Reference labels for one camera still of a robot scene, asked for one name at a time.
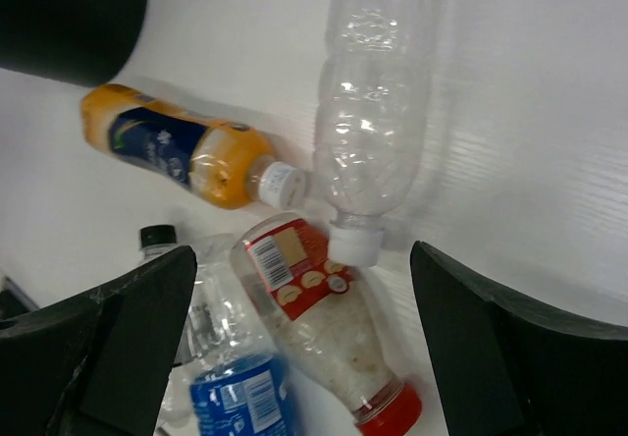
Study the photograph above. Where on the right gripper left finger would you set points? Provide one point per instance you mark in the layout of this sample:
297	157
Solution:
97	363

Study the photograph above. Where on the clear bottle white cap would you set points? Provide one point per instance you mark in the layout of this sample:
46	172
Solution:
373	95

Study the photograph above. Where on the orange tea bottle blue label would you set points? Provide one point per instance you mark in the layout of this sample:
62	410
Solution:
226	163

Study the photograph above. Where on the clear bottle red cap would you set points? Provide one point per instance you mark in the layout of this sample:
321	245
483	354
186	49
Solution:
315	312

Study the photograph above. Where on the black cylindrical bin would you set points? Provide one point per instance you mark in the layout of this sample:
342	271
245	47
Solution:
84	42

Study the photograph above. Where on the clear bottle blue label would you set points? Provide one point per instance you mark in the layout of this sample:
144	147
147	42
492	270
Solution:
229	374

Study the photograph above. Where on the clear bottle black cap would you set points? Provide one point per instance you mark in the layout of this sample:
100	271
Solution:
156	240

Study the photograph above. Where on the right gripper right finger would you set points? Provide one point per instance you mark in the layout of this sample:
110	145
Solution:
508	364

